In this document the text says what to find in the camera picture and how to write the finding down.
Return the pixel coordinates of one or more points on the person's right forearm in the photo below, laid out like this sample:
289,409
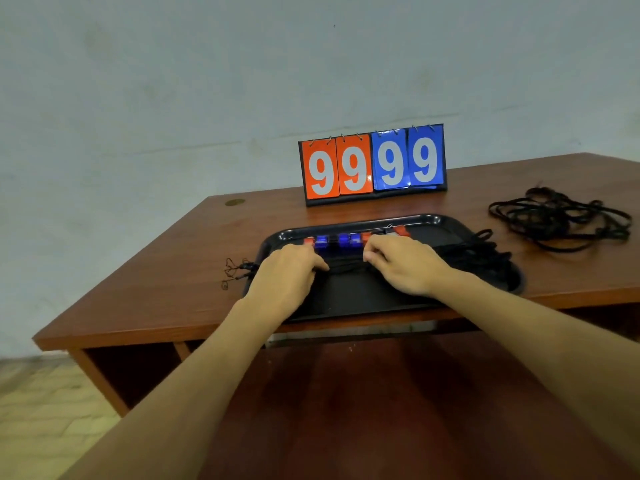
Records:
550,344

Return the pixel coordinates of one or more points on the person's left forearm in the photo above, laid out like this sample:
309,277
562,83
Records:
175,409

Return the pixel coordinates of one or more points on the brown wooden desk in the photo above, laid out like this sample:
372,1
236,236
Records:
175,274

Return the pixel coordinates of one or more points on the person's right hand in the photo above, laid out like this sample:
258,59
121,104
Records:
410,267

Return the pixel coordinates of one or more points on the black plastic tray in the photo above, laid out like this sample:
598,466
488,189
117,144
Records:
360,299

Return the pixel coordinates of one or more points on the orange and blue flip scoreboard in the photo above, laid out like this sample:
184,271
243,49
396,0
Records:
372,164

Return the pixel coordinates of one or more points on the pull-out wooden desk shelf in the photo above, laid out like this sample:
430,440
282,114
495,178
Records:
400,409

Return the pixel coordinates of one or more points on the person's left hand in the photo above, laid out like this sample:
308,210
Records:
285,284

